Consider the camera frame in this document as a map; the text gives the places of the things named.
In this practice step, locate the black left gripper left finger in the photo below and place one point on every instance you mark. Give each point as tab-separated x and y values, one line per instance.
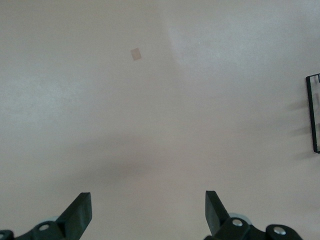
75	220

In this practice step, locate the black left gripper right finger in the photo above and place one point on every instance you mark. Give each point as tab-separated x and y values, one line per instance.
217	220

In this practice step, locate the small brown tape patch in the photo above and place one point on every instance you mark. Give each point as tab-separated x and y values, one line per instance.
136	54

